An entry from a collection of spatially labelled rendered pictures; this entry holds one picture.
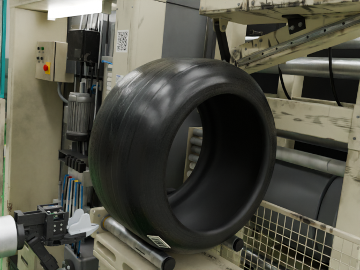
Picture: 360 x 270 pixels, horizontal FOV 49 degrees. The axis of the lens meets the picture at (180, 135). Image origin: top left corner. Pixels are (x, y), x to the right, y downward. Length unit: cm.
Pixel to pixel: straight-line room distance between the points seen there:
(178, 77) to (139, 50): 37
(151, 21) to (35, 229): 77
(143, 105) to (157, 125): 6
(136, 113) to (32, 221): 35
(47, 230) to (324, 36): 95
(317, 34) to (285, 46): 12
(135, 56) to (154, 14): 16
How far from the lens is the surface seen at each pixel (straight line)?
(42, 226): 100
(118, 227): 131
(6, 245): 96
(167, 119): 97
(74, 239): 102
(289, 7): 125
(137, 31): 136
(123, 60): 139
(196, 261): 139
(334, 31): 129
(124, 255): 126
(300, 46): 136
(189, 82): 102
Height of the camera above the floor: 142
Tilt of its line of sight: 9 degrees down
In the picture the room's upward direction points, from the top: 6 degrees clockwise
